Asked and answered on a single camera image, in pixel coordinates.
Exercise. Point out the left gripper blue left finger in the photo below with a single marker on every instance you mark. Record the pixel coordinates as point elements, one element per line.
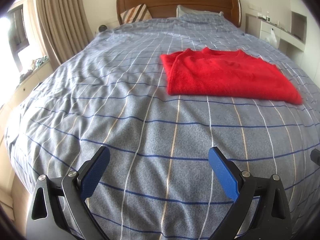
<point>58,209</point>

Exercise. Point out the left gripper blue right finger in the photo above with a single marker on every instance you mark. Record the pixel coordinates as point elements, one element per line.
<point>271,219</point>

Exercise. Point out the red knit sweater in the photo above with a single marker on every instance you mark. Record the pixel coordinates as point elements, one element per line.
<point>226,73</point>

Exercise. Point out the white built-in desk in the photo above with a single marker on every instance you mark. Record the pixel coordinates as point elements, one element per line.
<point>288,43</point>

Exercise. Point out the white plastic bag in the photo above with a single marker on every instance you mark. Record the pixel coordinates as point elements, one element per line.
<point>272,39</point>

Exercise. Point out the clutter on window sill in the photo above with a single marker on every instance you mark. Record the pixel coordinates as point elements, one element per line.
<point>37,63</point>

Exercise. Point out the beige pleated curtain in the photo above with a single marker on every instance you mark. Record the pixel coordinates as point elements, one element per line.
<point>64,28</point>

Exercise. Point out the white bed pillow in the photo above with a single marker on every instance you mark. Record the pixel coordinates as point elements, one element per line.
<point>181,10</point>

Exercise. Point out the small white round fan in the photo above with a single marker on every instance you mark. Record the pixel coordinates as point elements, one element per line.
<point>102,28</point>

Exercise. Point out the brown wooden headboard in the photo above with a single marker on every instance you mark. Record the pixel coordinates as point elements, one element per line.
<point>167,8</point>

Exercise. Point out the striped throw pillow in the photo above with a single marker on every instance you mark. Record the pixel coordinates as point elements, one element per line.
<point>136,14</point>

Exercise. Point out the window with dark frame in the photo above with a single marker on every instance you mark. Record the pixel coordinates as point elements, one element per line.
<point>18,39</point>

